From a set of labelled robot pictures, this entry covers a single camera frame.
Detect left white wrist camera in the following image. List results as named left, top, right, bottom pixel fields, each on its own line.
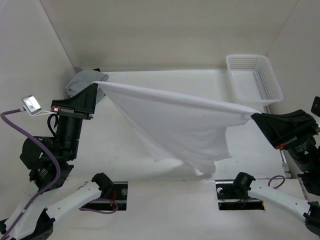
left=21, top=95, right=54, bottom=117

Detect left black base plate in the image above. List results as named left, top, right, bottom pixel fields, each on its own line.
left=82, top=181, right=129, bottom=213

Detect white tank top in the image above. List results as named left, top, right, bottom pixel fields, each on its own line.
left=98, top=81, right=257, bottom=175

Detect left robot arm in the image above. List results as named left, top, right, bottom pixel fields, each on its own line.
left=0, top=83, right=119, bottom=240

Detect white plastic basket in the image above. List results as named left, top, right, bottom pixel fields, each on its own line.
left=225, top=54, right=284, bottom=108

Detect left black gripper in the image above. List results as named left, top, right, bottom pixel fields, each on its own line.
left=53, top=82, right=101, bottom=159

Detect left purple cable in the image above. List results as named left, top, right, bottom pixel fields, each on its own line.
left=0, top=108, right=120, bottom=240

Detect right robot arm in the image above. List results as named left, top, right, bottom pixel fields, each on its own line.
left=231, top=109, right=320, bottom=235

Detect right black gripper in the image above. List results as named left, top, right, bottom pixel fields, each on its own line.
left=249, top=107, right=320, bottom=171

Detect folded grey tank tops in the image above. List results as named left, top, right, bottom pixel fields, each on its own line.
left=64, top=69, right=109, bottom=98

